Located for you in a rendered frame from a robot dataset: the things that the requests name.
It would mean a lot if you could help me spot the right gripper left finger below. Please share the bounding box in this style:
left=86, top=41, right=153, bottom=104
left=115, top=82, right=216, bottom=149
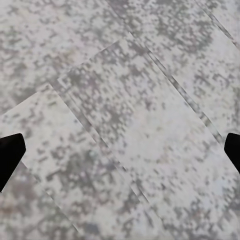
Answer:
left=0, top=133, right=26, bottom=193

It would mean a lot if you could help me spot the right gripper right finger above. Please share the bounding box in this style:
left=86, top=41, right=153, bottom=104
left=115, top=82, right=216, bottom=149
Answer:
left=224, top=133, right=240, bottom=173

